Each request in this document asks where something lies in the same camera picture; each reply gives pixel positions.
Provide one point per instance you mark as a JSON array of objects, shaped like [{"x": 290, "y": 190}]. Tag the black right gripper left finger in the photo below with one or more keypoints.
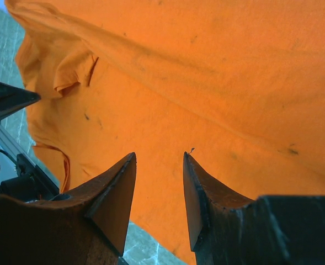
[{"x": 85, "y": 225}]

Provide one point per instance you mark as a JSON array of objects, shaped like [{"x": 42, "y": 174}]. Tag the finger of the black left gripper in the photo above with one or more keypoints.
[{"x": 13, "y": 99}]

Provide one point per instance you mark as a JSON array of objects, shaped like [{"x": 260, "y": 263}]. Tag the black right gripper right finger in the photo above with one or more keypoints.
[{"x": 226, "y": 227}]

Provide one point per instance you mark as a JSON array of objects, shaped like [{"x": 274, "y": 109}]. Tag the front aluminium rail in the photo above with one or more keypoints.
[{"x": 9, "y": 145}]

